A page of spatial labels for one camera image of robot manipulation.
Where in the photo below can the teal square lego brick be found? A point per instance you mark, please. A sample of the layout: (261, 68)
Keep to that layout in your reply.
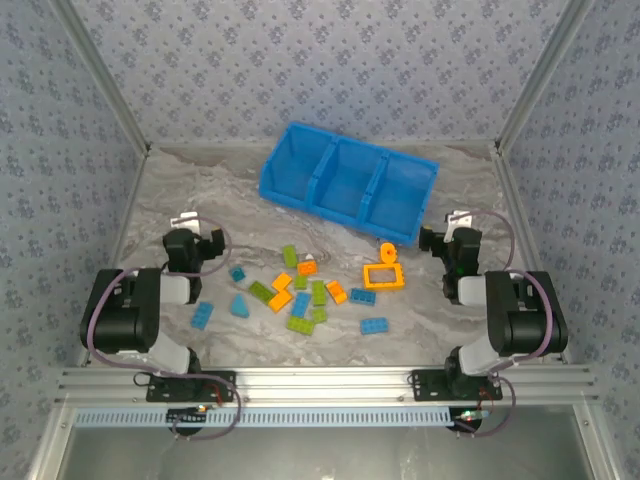
(237, 274)

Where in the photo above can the blue long lego brick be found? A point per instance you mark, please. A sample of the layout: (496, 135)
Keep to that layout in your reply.
(375, 326)
(202, 315)
(301, 305)
(362, 296)

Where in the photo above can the teal wedge lego piece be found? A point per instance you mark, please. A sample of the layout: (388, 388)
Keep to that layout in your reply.
(240, 306)

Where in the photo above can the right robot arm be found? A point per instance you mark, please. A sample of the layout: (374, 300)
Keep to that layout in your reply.
(530, 320)

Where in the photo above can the orange rectangular lego frame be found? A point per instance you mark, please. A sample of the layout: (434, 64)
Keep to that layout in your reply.
(384, 286)

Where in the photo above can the blue three-compartment plastic bin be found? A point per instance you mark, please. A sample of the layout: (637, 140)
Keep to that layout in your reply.
(300, 165)

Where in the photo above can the orange long lego brick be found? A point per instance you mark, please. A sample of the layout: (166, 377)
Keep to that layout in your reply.
(280, 300)
(281, 281)
(336, 291)

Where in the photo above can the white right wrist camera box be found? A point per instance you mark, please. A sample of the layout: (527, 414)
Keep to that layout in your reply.
(460, 219)

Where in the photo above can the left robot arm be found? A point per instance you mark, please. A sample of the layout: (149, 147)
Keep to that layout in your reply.
(120, 320)

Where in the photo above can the orange round lego piece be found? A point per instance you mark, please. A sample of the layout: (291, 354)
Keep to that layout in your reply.
(387, 254)

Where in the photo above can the green square lego brick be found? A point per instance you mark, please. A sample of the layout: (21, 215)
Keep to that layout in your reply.
(300, 282)
(319, 315)

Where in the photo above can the green long lego brick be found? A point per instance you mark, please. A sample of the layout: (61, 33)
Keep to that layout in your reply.
(289, 256)
(261, 291)
(300, 325)
(318, 293)

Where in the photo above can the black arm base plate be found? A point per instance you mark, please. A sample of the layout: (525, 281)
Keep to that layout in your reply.
(220, 385)
(425, 385)

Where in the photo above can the aluminium slanted frame post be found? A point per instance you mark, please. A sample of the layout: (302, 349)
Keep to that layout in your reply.
(545, 75)

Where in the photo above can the small black controller board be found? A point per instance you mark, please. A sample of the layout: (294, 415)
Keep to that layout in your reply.
(470, 416)
(187, 415)

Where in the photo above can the orange square lego brick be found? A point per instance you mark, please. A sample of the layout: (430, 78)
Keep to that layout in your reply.
(307, 268)

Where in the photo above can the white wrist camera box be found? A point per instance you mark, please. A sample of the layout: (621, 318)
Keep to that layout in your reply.
(185, 220)
(460, 219)

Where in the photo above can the aluminium side frame rail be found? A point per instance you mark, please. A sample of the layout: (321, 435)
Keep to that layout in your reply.
(131, 200)
(510, 200)

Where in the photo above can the aluminium lower frame leg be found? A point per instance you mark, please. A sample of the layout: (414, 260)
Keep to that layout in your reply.
(595, 440)
(47, 440)

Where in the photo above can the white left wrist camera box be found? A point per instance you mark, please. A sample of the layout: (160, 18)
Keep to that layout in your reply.
(185, 220)

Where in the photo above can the aluminium front frame rail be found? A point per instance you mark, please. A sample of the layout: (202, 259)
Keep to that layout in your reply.
(320, 385)

